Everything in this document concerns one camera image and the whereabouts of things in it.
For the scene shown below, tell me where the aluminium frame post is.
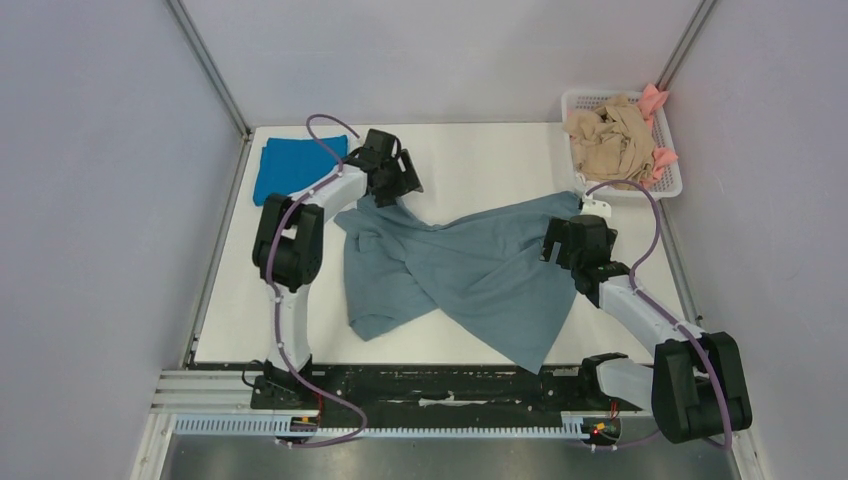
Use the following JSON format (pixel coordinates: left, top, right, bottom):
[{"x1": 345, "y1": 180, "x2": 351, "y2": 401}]
[
  {"x1": 656, "y1": 0, "x2": 719, "y2": 91},
  {"x1": 164, "y1": 0, "x2": 252, "y2": 138}
]

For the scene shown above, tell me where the folded bright blue t shirt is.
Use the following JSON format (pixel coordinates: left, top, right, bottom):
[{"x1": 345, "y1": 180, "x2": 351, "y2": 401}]
[{"x1": 253, "y1": 138, "x2": 337, "y2": 207}]

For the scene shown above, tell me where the grey blue t shirt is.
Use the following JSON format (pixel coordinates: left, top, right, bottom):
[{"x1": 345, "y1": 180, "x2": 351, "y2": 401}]
[{"x1": 334, "y1": 192, "x2": 579, "y2": 373}]

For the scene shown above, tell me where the beige t shirt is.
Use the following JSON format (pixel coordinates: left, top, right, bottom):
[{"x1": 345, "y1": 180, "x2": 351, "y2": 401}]
[{"x1": 563, "y1": 94, "x2": 656, "y2": 187}]

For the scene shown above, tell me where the pink t shirt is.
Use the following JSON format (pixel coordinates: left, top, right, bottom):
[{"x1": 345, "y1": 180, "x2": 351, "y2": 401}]
[{"x1": 637, "y1": 83, "x2": 680, "y2": 190}]

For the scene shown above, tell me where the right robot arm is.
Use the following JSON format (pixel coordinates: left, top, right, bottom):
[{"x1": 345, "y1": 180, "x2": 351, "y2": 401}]
[{"x1": 540, "y1": 214, "x2": 753, "y2": 449}]

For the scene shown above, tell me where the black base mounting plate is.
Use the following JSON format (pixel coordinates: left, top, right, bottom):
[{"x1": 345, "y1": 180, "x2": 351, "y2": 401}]
[{"x1": 224, "y1": 360, "x2": 638, "y2": 428}]

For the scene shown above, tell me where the white slotted cable duct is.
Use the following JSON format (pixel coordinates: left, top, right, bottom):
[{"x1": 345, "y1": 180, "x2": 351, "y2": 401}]
[{"x1": 173, "y1": 413, "x2": 608, "y2": 441}]

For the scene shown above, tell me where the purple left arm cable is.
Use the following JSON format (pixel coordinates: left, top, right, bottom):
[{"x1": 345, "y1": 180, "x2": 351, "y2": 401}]
[{"x1": 263, "y1": 113, "x2": 370, "y2": 450}]

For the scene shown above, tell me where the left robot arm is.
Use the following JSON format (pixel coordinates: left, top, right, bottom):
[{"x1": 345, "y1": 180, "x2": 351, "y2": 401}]
[{"x1": 251, "y1": 129, "x2": 422, "y2": 410}]

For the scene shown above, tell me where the left aluminium frame post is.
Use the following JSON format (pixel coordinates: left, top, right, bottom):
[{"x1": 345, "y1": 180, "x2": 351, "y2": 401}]
[{"x1": 164, "y1": 0, "x2": 252, "y2": 138}]

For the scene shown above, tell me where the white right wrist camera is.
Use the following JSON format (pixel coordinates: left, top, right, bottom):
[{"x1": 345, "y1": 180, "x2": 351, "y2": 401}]
[{"x1": 580, "y1": 196, "x2": 612, "y2": 220}]

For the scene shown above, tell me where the right aluminium frame post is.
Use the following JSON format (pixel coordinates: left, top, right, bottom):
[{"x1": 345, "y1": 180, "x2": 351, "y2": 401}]
[{"x1": 656, "y1": 0, "x2": 719, "y2": 91}]

